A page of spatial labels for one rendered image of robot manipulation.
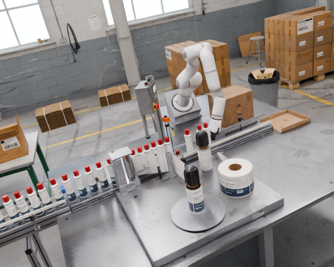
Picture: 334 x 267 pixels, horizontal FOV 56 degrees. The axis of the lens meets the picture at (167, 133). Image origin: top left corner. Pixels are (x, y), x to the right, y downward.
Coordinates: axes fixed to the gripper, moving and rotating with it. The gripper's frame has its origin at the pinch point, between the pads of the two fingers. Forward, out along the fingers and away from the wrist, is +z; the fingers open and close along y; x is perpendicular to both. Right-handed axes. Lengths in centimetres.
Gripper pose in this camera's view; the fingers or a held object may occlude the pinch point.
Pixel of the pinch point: (212, 137)
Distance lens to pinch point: 242.9
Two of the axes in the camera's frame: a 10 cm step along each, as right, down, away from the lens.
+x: 9.0, -0.1, 4.3
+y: 4.1, 3.3, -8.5
